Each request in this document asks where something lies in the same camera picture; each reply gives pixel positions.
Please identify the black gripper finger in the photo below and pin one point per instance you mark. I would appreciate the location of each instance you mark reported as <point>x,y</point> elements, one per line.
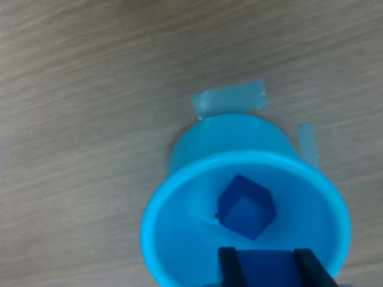
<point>314,269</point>
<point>232,269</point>

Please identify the blue wooden cube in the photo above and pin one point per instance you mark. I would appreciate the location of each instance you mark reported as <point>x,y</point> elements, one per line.
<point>239,215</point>
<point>266,269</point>

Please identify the blue plastic cup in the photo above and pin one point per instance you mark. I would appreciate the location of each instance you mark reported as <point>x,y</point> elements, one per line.
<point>185,239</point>

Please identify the blue tape patch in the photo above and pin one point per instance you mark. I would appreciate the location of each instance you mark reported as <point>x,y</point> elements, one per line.
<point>308,143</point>
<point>227,98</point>

